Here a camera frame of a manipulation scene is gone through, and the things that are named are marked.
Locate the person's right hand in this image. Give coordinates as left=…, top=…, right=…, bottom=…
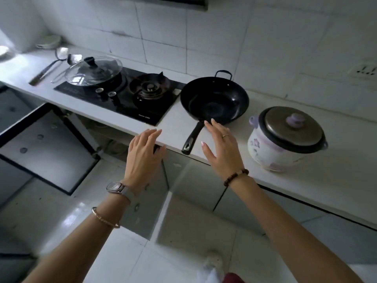
left=201, top=118, right=247, bottom=182

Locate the person's left hand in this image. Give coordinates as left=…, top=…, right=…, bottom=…
left=123, top=129, right=167, bottom=192

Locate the person's right forearm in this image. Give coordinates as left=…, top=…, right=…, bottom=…
left=229, top=174, right=363, bottom=283

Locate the person's left forearm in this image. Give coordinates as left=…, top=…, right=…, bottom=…
left=23, top=186, right=139, bottom=283

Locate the grey cabinet door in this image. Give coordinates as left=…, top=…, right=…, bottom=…
left=164, top=150, right=229, bottom=213
left=119, top=149, right=170, bottom=241

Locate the black glass gas stove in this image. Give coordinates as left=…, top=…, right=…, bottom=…
left=54, top=66, right=187, bottom=127

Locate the white floral ceramic cooker pot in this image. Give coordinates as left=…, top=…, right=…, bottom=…
left=247, top=115, right=329, bottom=172

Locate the black burner grate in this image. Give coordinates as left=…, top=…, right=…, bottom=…
left=129, top=71, right=171, bottom=101

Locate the metal pot lid purple knob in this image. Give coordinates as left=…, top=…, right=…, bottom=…
left=258, top=106, right=326, bottom=154

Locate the gold bangle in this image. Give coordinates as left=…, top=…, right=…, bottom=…
left=92, top=207, right=121, bottom=229

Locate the glass lid black knob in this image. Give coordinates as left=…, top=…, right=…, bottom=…
left=64, top=55, right=123, bottom=86

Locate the person's white shoe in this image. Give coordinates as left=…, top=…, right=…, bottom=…
left=203, top=250, right=225, bottom=283

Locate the black framed cabinet door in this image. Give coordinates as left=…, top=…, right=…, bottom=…
left=0, top=102, right=101, bottom=196

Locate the metal spatula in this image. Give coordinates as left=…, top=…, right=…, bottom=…
left=50, top=53, right=83, bottom=84

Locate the person's red garment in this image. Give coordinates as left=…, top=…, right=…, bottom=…
left=223, top=272, right=245, bottom=283

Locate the dark range hood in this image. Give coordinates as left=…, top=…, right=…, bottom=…
left=138, top=0, right=209, bottom=12

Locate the metal ladle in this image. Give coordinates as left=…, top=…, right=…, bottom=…
left=28, top=47, right=70, bottom=86

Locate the stack of white bowls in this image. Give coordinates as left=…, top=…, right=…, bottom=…
left=35, top=34, right=62, bottom=50

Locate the black wok with handle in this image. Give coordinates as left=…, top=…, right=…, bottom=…
left=180, top=70, right=250, bottom=156

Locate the brown beaded bracelet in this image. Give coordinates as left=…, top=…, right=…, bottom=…
left=223, top=169, right=250, bottom=187

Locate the grey strap smartwatch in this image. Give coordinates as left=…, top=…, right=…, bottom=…
left=106, top=181, right=136, bottom=205

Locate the white wall socket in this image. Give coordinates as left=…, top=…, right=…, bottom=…
left=347, top=63, right=377, bottom=80

